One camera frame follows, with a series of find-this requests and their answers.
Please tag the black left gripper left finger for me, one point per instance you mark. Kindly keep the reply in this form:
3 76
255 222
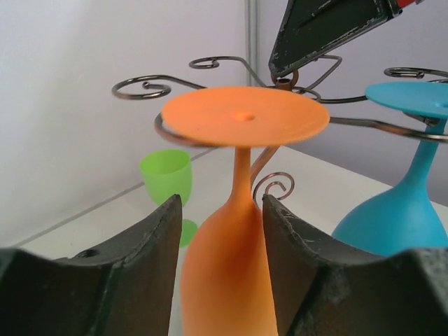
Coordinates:
123 286

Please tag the orange plastic wine glass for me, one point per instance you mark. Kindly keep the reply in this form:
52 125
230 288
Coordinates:
225 285

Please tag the blue plastic wine glass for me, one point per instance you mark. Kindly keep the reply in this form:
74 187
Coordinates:
403 216

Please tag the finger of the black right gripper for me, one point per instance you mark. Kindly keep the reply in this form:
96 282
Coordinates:
310 29

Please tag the green plastic wine glass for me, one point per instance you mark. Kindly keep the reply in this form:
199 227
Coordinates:
165 173

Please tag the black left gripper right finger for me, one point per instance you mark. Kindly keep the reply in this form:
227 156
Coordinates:
322 286

